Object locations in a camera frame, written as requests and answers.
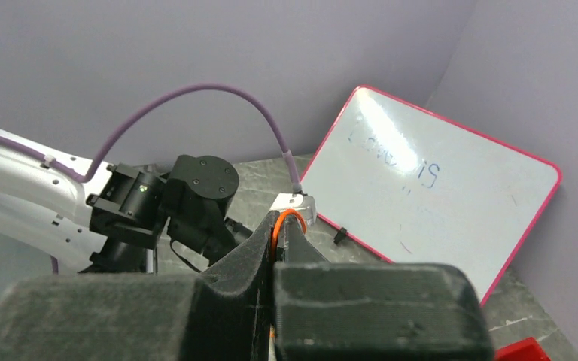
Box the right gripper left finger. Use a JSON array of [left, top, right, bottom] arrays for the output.
[[0, 211, 279, 360]]

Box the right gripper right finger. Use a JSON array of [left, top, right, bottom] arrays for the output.
[[272, 215, 494, 360]]

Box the orange thin cable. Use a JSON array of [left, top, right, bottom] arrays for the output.
[[269, 208, 308, 262]]

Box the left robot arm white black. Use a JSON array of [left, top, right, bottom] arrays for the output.
[[0, 129, 250, 273]]

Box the red plastic bin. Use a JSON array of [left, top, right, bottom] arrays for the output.
[[494, 338, 551, 361]]

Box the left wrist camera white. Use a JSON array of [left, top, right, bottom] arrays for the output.
[[269, 193, 317, 233]]

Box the whiteboard with pink frame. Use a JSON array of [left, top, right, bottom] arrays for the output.
[[301, 85, 563, 302]]

